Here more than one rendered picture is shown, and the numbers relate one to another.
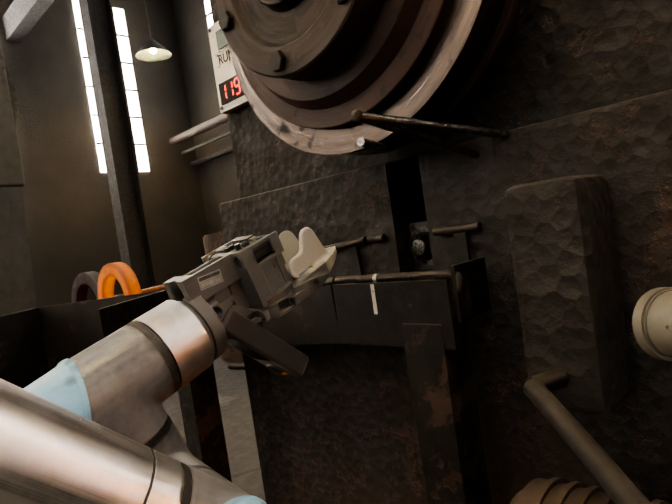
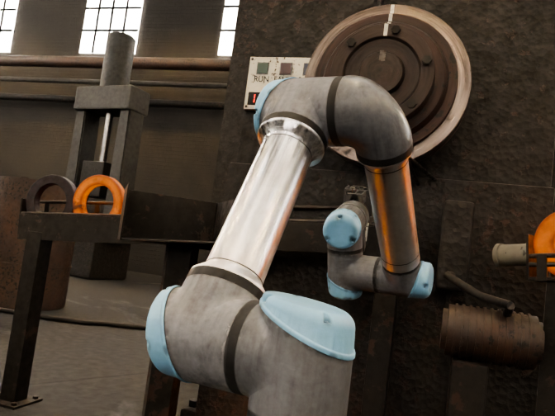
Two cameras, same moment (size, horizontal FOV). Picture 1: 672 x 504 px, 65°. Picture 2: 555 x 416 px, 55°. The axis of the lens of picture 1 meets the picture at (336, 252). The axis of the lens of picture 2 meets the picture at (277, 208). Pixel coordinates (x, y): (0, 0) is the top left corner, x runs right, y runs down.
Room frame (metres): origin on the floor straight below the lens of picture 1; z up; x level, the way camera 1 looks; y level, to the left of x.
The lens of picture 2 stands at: (-0.51, 0.86, 0.60)
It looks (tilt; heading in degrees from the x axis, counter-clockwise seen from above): 5 degrees up; 333
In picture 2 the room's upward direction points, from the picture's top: 7 degrees clockwise
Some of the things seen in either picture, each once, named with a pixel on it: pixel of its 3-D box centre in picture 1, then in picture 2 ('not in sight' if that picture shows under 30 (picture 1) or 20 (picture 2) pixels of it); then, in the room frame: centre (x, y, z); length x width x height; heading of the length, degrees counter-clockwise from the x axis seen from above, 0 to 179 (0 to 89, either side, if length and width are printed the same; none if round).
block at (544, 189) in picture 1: (570, 289); (454, 246); (0.56, -0.24, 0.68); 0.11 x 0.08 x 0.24; 136
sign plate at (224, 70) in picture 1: (254, 50); (284, 84); (1.03, 0.10, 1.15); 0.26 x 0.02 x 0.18; 46
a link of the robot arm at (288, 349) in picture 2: not in sight; (298, 352); (0.05, 0.52, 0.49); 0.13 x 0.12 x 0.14; 36
